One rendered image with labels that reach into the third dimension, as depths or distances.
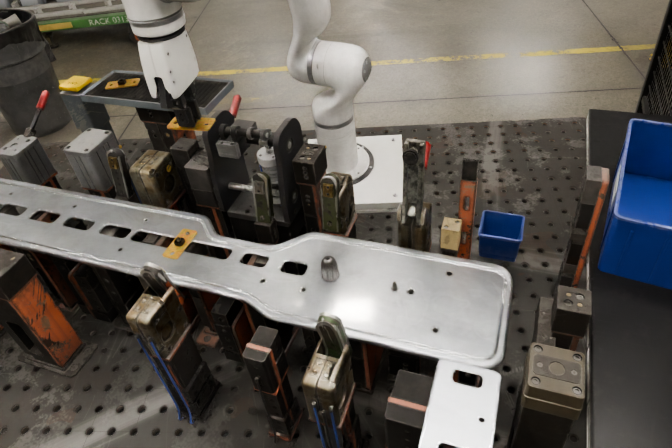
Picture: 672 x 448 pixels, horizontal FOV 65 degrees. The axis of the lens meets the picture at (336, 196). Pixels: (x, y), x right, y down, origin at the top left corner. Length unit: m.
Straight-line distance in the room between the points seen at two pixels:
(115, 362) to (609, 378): 1.06
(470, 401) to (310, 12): 0.90
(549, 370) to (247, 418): 0.66
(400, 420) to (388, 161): 0.99
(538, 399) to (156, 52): 0.77
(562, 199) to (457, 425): 0.97
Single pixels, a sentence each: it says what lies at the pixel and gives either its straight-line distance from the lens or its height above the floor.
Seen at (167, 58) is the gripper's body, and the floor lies 1.42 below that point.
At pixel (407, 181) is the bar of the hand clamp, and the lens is 1.00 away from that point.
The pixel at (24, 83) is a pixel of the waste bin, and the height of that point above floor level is 0.39.
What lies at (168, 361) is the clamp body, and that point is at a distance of 1.10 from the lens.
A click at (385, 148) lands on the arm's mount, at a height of 0.76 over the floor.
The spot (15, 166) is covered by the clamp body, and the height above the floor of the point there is 1.02.
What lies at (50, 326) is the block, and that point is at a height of 0.83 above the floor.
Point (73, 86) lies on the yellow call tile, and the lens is 1.57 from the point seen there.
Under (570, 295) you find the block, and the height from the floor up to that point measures 1.08.
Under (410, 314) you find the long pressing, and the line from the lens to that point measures 0.95.
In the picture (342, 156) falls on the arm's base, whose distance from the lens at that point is 1.60.
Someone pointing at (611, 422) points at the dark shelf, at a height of 1.03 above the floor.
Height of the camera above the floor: 1.76
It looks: 40 degrees down
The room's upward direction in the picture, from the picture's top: 7 degrees counter-clockwise
